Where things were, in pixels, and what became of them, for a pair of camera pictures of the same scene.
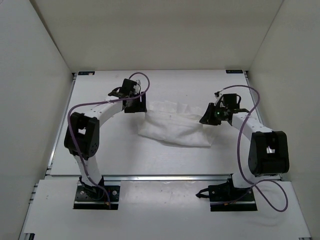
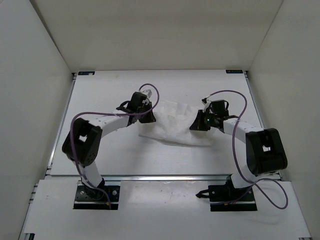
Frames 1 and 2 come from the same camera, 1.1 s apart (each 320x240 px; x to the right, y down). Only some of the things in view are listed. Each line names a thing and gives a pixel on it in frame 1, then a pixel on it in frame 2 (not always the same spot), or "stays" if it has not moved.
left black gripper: (141, 107) to (150, 118)
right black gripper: (208, 118) to (198, 124)
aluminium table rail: (165, 178) stays
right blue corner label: (234, 71) stays
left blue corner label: (86, 73) stays
